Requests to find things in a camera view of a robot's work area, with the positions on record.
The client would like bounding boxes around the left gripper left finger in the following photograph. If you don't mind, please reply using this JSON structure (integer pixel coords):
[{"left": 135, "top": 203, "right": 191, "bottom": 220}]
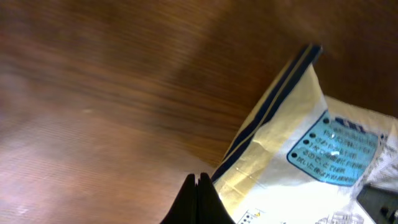
[{"left": 161, "top": 174, "right": 197, "bottom": 224}]

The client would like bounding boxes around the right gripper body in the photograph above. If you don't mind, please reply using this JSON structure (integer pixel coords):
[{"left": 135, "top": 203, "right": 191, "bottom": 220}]
[{"left": 356, "top": 185, "right": 397, "bottom": 224}]

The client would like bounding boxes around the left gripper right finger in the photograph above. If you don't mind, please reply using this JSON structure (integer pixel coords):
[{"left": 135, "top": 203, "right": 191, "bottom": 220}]
[{"left": 196, "top": 172, "right": 235, "bottom": 224}]

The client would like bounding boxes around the yellow snack bag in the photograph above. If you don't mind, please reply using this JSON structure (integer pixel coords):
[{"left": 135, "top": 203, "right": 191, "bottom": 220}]
[{"left": 211, "top": 44, "right": 397, "bottom": 223}]

